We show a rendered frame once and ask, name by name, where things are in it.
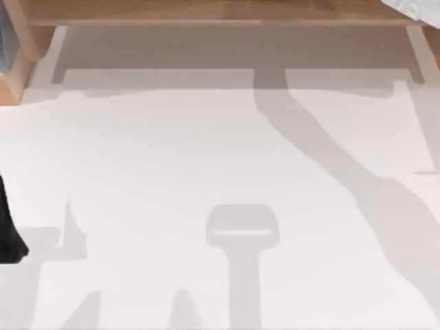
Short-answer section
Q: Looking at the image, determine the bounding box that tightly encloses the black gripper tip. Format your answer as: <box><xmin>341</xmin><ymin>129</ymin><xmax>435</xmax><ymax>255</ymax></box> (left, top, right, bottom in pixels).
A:
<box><xmin>0</xmin><ymin>175</ymin><xmax>30</xmax><ymax>265</ymax></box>

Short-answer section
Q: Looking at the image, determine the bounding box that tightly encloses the wooden cupboard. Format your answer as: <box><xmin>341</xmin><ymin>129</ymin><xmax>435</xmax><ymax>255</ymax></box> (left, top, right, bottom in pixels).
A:
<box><xmin>20</xmin><ymin>0</ymin><xmax>440</xmax><ymax>84</ymax></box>

